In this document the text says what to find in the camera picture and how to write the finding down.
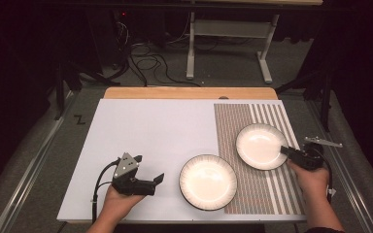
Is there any left hand-held gripper black cable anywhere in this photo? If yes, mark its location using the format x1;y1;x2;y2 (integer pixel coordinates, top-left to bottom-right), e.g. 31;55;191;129
90;158;121;225

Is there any black metal stand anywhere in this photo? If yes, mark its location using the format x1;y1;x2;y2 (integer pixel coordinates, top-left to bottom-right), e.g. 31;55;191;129
53;60;121;121
274;70;334;133

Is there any person's right hand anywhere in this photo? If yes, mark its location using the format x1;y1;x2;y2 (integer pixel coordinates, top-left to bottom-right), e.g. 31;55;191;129
287;159;332;199

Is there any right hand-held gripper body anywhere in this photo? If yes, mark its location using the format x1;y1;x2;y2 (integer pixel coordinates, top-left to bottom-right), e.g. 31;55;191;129
289;136;344;172

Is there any white plate with dark rim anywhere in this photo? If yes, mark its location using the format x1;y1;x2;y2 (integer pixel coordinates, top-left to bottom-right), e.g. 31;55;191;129
179;153;238;212
235;122;289;172

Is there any metal floor rail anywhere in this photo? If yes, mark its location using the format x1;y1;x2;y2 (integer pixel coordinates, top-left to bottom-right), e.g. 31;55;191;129
0;91;80;233
305;99;373;233

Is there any black floor cable tangle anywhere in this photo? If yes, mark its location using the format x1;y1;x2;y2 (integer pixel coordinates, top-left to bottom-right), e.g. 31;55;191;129
111;18;202;88

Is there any white board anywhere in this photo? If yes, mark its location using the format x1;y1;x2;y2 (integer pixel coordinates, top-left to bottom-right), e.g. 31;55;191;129
56;98;307;224

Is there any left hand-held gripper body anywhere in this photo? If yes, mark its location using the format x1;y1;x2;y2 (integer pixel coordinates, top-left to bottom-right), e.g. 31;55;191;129
111;152;158;197

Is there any wooden table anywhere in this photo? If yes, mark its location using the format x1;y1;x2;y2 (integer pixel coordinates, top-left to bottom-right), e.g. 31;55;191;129
103;86;279;101

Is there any person's left hand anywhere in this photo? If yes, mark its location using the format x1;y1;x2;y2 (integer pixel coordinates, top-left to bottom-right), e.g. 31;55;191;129
100;186;147;226

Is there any striped patterned mat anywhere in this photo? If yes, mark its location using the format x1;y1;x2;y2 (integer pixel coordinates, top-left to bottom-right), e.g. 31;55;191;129
213;103;307;216

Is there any hand-held gripper black cable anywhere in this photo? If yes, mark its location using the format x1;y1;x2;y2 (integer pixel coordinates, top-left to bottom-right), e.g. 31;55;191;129
317;148;336;205
90;158;121;225

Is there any white metal table frame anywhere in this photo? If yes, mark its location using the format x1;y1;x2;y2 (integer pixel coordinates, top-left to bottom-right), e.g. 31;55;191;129
181;0;324;84

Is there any black equipment box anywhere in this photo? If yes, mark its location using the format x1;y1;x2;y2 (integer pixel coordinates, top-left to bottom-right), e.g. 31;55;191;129
85;9;131;70

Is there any right hand-held gripper black cable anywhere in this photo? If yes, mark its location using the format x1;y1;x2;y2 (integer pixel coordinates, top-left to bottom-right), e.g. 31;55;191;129
317;148;336;205

